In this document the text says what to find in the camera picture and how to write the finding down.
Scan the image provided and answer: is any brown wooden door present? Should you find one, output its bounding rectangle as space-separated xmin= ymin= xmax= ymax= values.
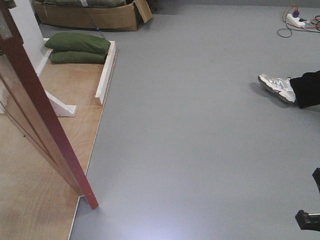
xmin=0 ymin=0 xmax=99 ymax=209

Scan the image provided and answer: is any black robot part upper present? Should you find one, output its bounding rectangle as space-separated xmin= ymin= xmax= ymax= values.
xmin=312 ymin=167 xmax=320 ymax=192

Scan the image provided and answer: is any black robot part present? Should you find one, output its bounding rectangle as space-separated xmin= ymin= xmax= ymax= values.
xmin=312 ymin=167 xmax=320 ymax=192
xmin=295 ymin=210 xmax=320 ymax=232

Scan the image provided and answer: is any black robot part lower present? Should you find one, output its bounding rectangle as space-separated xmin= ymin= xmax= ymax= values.
xmin=295 ymin=210 xmax=320 ymax=232

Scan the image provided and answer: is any door latch plate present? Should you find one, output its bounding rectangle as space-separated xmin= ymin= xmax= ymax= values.
xmin=0 ymin=12 xmax=13 ymax=40

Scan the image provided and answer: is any white diagonal brace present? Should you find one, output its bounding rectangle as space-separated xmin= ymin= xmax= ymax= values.
xmin=0 ymin=79 xmax=78 ymax=118

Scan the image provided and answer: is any lower green sandbag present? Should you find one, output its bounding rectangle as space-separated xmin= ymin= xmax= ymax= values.
xmin=50 ymin=51 xmax=108 ymax=64

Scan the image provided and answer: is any green sandbag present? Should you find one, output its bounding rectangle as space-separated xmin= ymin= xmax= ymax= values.
xmin=44 ymin=32 xmax=111 ymax=54
xmin=50 ymin=51 xmax=108 ymax=64

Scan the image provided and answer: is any large open cardboard box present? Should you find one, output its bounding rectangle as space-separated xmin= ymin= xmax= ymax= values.
xmin=33 ymin=0 xmax=153 ymax=31

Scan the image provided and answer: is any upper green sandbag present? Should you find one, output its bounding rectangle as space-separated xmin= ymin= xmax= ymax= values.
xmin=44 ymin=32 xmax=111 ymax=54

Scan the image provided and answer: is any white gray sneaker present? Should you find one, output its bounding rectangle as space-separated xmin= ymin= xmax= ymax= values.
xmin=257 ymin=74 xmax=296 ymax=104

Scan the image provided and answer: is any olive woven sack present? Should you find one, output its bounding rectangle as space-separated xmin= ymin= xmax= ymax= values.
xmin=43 ymin=0 xmax=127 ymax=8

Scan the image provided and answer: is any plywood platform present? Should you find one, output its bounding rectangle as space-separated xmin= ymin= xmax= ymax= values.
xmin=0 ymin=56 xmax=114 ymax=240

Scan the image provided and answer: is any white power strip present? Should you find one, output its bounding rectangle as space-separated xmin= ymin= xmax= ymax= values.
xmin=286 ymin=13 xmax=306 ymax=28

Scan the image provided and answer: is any purple plug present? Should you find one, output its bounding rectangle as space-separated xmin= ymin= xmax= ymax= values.
xmin=291 ymin=8 xmax=300 ymax=18

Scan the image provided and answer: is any white wooden base frame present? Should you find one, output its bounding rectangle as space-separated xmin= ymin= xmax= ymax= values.
xmin=35 ymin=40 xmax=118 ymax=105

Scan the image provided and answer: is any steel guy wire with turnbuckle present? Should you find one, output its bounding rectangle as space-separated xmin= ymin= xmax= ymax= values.
xmin=79 ymin=0 xmax=107 ymax=40

